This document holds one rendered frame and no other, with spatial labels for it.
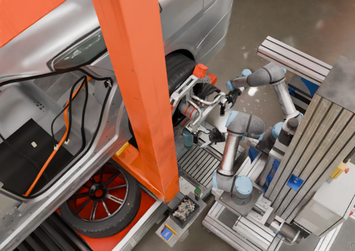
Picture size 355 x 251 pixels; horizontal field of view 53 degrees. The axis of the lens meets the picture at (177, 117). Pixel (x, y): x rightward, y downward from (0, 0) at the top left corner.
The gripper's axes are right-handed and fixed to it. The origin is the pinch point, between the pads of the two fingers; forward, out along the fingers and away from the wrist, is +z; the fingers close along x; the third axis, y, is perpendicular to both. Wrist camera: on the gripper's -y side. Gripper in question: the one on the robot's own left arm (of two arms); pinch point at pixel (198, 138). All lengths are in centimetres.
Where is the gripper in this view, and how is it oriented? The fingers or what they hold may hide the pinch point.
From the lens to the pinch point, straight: 274.8
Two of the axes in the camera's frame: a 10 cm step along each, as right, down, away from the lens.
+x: -0.7, -8.5, 5.1
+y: 0.5, 5.1, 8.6
